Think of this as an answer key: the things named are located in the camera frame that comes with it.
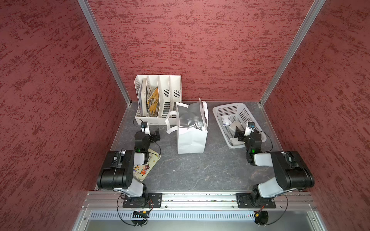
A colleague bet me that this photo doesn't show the yellow book in organizer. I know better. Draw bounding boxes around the yellow book in organizer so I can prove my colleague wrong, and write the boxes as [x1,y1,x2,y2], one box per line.
[146,87,160,117]

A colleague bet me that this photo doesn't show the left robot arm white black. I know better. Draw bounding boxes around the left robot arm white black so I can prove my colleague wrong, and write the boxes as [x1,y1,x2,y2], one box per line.
[97,129,162,209]

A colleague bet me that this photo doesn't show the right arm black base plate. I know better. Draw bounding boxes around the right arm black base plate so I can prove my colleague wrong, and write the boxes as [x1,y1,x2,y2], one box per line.
[235,193,276,209]

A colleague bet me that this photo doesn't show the white perforated plastic basket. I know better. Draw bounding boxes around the white perforated plastic basket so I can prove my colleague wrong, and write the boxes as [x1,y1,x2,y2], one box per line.
[213,103,262,149]

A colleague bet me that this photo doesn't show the white booklet in organizer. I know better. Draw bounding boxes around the white booklet in organizer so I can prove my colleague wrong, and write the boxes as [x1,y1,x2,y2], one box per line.
[139,78,147,117]

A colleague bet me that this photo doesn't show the white desktop file organizer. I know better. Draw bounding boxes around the white desktop file organizer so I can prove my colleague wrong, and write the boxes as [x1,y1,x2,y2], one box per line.
[135,75,182,125]

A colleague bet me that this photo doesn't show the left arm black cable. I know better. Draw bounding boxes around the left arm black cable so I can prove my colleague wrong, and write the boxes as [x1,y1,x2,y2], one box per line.
[116,194,154,227]

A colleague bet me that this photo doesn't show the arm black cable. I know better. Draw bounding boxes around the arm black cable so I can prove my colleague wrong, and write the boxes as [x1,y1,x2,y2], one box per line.
[116,194,154,227]
[253,194,289,226]

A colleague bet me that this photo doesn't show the white ice pack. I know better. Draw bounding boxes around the white ice pack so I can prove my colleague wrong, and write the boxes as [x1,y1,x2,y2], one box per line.
[221,115,242,136]

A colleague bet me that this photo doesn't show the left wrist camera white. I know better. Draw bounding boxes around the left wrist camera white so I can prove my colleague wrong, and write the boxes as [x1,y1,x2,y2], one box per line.
[140,122,151,136]

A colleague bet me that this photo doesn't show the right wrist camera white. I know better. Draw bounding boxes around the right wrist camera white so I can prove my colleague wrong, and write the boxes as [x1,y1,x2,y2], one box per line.
[244,121,255,136]

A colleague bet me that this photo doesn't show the aluminium corner post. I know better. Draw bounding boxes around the aluminium corner post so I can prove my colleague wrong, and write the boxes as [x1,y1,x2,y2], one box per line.
[78,0,132,106]
[260,0,326,107]

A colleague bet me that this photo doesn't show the colourful children's book on table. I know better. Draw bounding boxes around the colourful children's book on table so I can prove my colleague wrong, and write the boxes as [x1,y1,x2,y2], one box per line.
[134,148,161,182]

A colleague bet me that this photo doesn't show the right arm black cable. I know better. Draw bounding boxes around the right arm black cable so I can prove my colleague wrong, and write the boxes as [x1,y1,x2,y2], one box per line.
[253,194,289,226]

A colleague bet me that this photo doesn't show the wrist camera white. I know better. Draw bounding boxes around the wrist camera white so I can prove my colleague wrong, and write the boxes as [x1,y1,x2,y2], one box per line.
[140,122,151,136]
[244,121,255,136]

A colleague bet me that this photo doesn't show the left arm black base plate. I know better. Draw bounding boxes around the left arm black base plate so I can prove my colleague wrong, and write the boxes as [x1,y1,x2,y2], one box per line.
[120,192,163,209]

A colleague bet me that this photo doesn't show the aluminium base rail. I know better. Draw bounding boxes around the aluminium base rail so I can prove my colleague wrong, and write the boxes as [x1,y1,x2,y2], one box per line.
[82,191,318,211]

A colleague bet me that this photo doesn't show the left aluminium corner post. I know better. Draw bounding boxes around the left aluminium corner post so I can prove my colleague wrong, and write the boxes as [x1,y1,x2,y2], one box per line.
[78,0,132,106]

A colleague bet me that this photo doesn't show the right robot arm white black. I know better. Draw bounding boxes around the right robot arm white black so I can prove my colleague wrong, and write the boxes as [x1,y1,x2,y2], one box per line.
[234,127,315,209]

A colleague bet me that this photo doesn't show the right aluminium corner post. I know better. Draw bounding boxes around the right aluminium corner post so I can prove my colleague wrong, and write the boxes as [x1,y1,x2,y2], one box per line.
[260,0,326,107]

